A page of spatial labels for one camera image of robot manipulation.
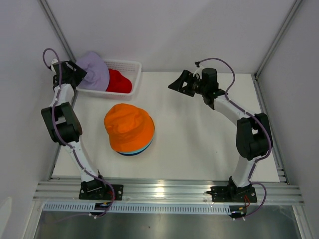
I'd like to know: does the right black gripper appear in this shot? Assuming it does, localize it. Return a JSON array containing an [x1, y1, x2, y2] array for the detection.
[[168, 70, 207, 98]]

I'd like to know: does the lavender bucket hat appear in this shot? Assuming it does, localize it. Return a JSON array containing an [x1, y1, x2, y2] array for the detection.
[[76, 51, 110, 92]]

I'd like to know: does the teal bucket hat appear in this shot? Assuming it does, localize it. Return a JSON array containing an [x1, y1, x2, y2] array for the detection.
[[117, 134, 157, 155]]

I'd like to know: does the orange bucket hat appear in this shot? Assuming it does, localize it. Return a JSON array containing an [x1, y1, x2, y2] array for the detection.
[[104, 103, 155, 153]]

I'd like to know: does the dark blue bucket hat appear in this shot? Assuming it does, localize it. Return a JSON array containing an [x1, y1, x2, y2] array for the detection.
[[118, 139, 155, 157]]

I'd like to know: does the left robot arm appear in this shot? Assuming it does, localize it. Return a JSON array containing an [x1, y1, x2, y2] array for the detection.
[[41, 59, 108, 200]]

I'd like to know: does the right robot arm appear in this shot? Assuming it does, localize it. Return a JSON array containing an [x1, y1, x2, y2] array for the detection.
[[168, 67, 273, 203]]

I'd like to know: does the red bucket hat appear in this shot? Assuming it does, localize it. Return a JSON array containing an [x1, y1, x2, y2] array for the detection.
[[106, 69, 133, 94]]

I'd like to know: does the white plastic bin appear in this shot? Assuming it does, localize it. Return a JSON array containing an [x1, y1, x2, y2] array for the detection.
[[77, 59, 142, 101]]

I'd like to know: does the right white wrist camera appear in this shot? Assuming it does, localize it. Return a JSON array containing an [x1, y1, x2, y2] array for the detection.
[[193, 61, 204, 79]]

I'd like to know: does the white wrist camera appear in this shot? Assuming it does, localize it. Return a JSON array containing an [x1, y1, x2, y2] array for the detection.
[[193, 61, 204, 79], [49, 58, 59, 73]]

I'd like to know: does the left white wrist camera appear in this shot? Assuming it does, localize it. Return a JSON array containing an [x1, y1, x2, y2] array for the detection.
[[49, 58, 59, 73]]

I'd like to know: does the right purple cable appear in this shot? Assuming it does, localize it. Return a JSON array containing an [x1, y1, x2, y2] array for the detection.
[[195, 57, 273, 175]]

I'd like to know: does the purple cable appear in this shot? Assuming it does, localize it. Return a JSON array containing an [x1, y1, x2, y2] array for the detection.
[[195, 57, 273, 175], [42, 48, 116, 220]]

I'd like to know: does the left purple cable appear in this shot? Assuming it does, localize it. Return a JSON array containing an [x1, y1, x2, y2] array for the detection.
[[42, 48, 116, 220]]

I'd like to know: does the left aluminium frame post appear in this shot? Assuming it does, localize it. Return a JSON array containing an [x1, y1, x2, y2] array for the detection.
[[37, 0, 76, 62]]

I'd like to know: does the aluminium frame post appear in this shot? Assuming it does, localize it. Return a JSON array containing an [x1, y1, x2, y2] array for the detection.
[[253, 0, 306, 78], [37, 0, 76, 62]]

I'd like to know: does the right aluminium table rail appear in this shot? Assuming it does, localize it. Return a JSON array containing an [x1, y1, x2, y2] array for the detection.
[[251, 74, 290, 185]]

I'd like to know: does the aluminium mounting rail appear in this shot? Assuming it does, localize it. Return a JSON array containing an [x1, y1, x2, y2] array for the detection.
[[33, 177, 304, 206]]

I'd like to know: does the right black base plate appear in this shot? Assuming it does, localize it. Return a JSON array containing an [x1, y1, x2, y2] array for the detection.
[[206, 185, 257, 203]]

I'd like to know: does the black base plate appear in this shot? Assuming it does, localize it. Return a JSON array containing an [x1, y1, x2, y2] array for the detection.
[[206, 185, 257, 203], [79, 180, 124, 201]]

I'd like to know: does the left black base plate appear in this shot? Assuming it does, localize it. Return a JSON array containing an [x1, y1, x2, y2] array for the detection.
[[79, 180, 124, 201]]

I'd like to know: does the white slotted cable duct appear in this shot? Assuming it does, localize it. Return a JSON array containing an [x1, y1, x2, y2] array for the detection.
[[43, 202, 231, 215]]

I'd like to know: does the right aluminium frame post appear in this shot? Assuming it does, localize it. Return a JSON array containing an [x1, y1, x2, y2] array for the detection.
[[253, 0, 306, 78]]

